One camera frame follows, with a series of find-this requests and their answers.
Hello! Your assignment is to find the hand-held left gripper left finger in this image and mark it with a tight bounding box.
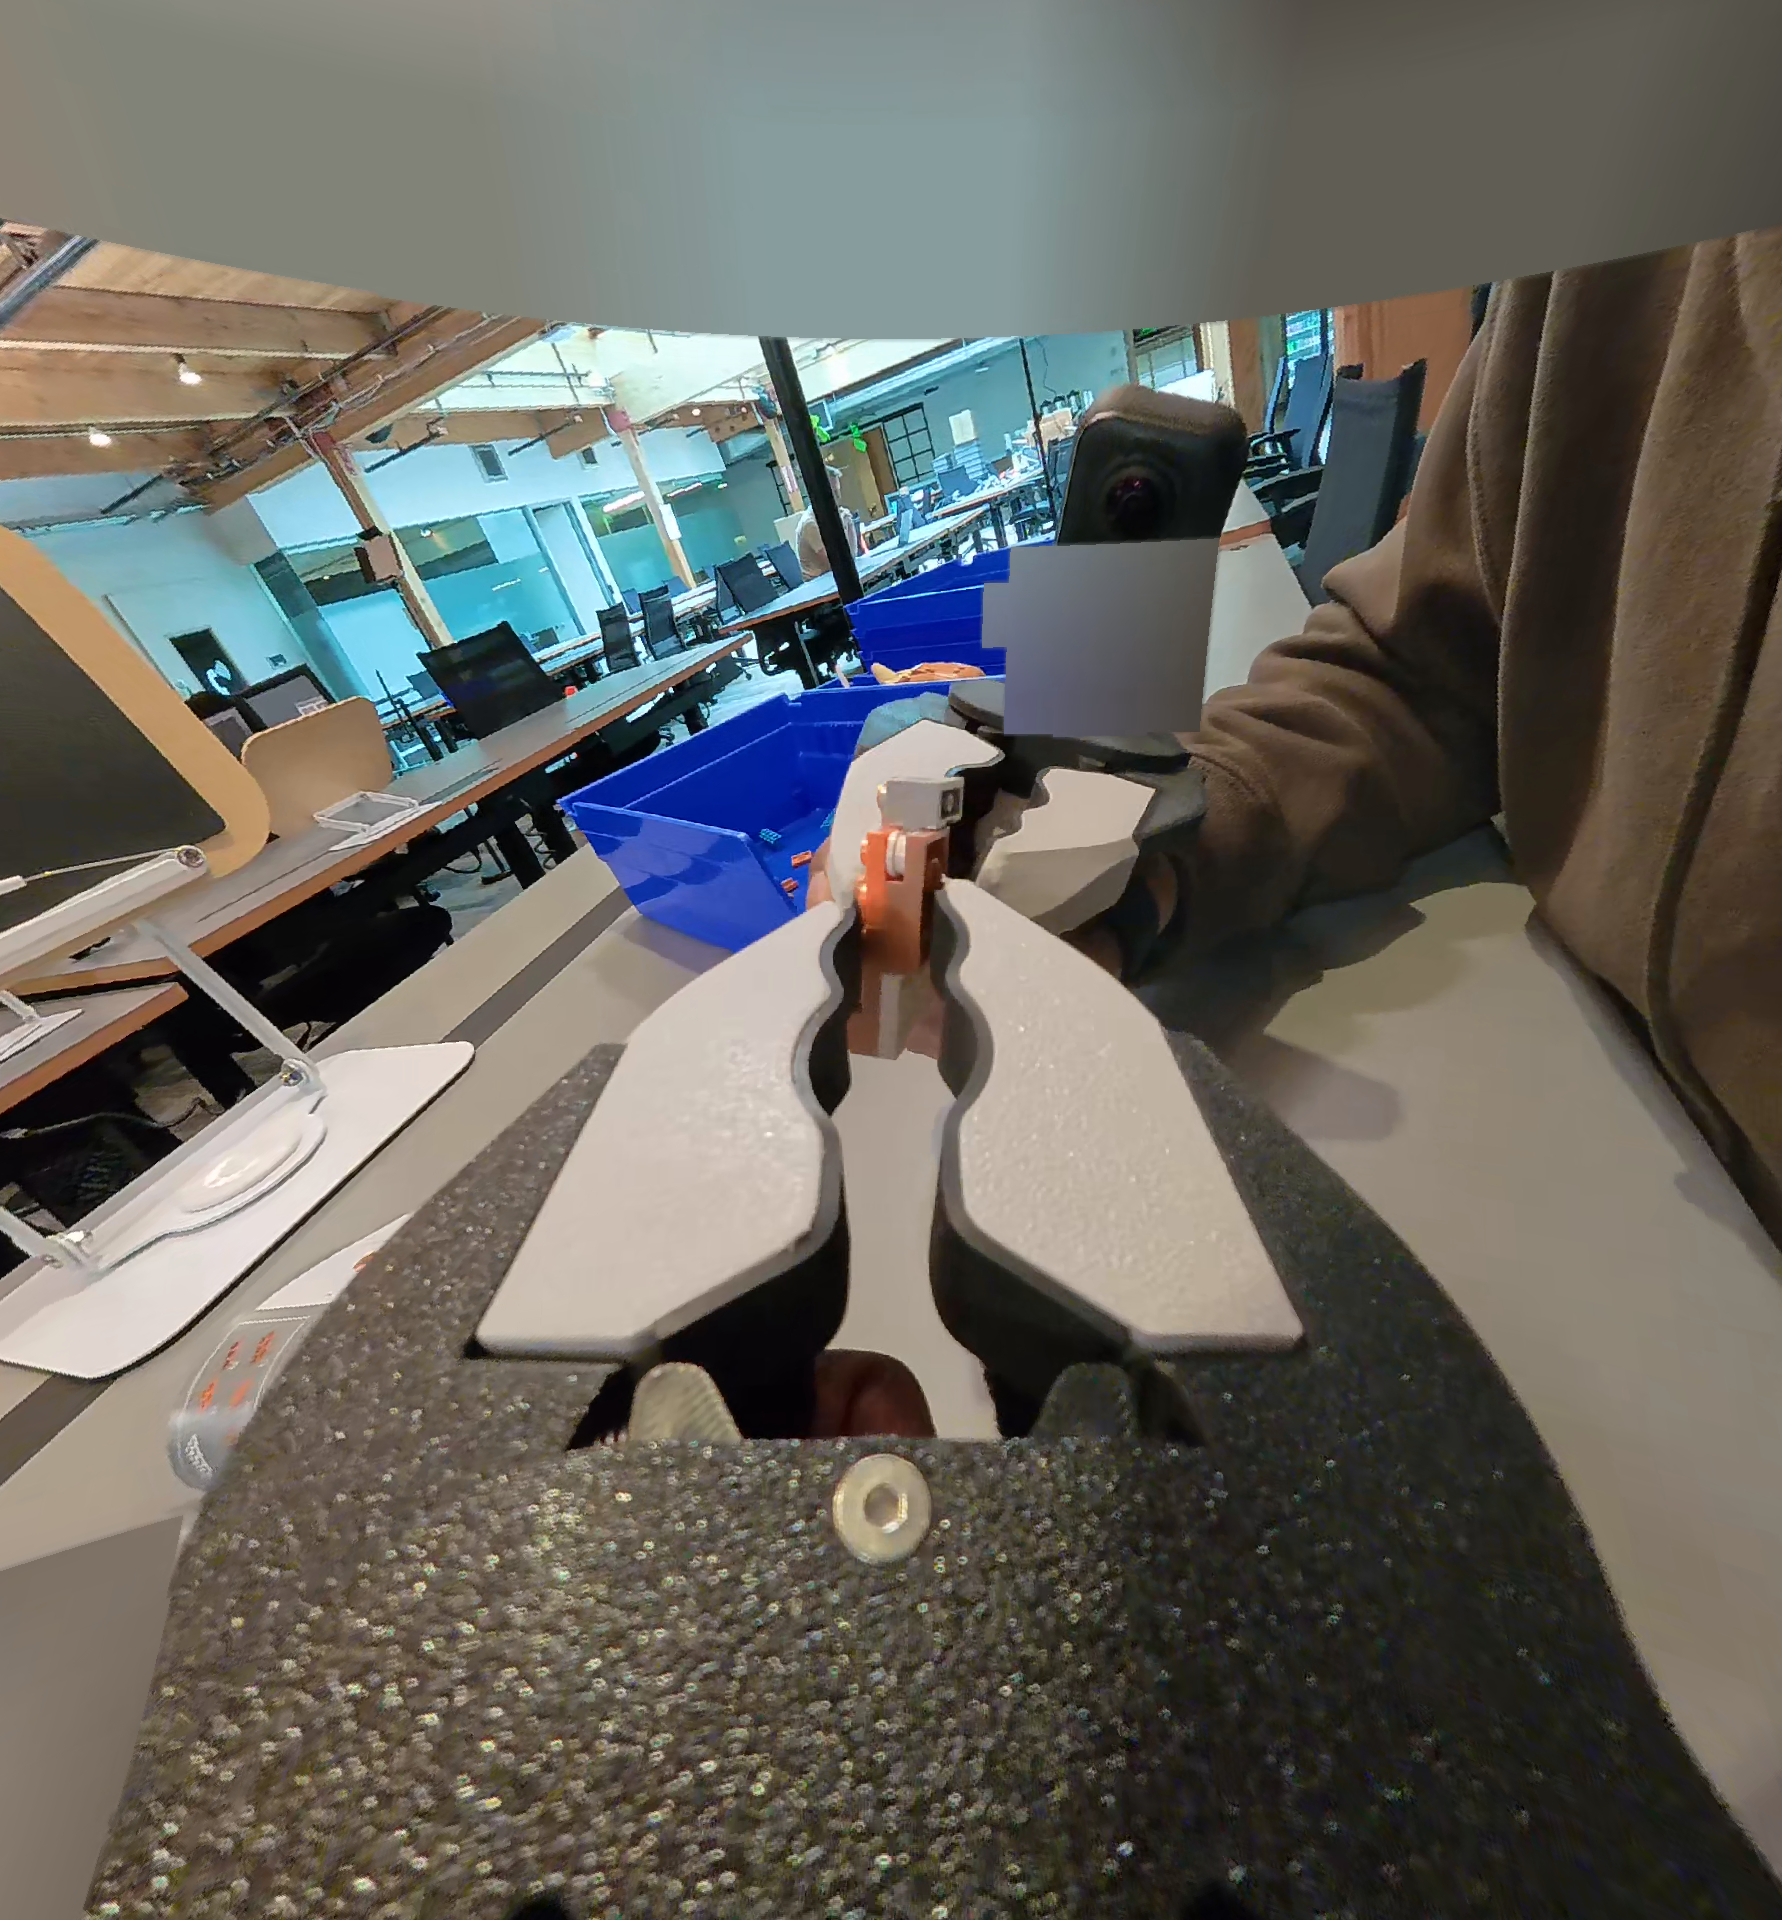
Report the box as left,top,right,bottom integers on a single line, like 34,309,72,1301
474,901,852,1360

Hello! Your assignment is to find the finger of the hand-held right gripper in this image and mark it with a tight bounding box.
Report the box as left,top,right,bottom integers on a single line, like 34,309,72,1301
973,765,1157,938
828,722,1008,902

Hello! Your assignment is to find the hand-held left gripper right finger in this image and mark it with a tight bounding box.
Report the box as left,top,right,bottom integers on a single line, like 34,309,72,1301
934,885,1309,1357

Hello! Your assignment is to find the small orange brown brick assembly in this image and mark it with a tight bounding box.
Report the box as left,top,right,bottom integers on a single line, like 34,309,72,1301
849,772,972,1061

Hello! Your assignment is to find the blue plastic bin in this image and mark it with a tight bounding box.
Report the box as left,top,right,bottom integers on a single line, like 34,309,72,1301
844,547,1017,682
562,688,907,949

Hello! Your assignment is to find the grey instruction booklet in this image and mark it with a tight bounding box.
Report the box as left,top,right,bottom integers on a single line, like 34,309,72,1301
163,1216,412,1493

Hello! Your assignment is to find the person's right forearm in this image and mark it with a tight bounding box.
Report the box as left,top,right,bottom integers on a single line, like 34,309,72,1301
1189,533,1522,961

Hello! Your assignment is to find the grey desk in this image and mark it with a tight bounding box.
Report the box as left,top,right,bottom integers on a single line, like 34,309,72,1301
0,818,1782,1920

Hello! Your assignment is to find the person's left hand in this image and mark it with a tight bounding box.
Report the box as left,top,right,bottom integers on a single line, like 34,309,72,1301
815,1351,936,1439

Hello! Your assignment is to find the black pole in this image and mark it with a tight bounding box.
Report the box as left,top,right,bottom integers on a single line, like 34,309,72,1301
760,337,860,603

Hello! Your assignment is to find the long wooden table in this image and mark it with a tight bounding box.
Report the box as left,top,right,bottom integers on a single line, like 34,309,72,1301
0,637,754,1163

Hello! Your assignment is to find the white metal stand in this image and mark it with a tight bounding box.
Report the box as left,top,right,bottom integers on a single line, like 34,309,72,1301
0,843,476,1379

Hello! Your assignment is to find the black board with tan rim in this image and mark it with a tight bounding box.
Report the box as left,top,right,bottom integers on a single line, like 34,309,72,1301
0,494,276,969

